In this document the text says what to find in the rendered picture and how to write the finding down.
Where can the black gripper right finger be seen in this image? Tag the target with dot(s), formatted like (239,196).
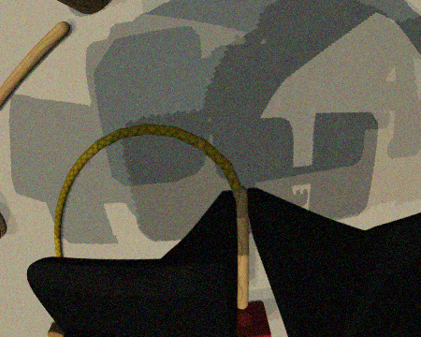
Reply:
(325,275)

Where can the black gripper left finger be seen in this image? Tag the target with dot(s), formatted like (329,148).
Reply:
(189,292)

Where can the red cube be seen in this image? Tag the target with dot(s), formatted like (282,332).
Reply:
(252,321)

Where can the round wooden button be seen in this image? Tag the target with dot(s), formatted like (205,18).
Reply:
(55,331)

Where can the thin wooden stick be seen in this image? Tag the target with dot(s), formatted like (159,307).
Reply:
(32,59)

